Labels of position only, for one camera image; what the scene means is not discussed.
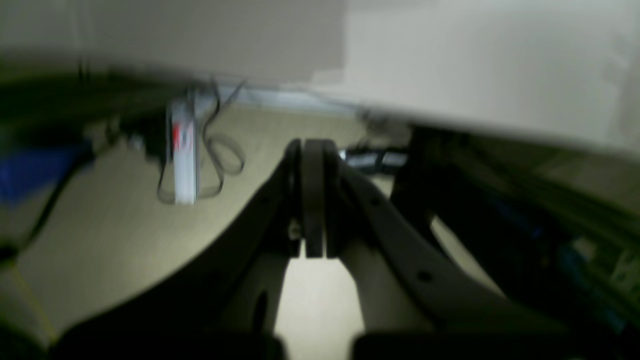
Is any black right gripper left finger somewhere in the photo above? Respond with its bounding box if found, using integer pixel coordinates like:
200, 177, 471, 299
50, 139, 316, 360

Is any grey cable loop on floor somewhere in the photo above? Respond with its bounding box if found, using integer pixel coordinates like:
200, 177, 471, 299
156, 80, 246, 205

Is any white power strip on floor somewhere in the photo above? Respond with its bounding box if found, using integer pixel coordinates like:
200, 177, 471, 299
170, 99, 199, 205

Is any black metal frame right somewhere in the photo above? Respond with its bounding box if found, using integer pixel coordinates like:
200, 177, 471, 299
388, 127, 639, 351

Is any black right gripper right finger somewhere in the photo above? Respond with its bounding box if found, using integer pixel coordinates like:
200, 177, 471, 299
322, 140, 570, 360

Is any blue object at left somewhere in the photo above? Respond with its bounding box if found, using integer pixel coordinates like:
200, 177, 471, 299
0, 141, 95, 207

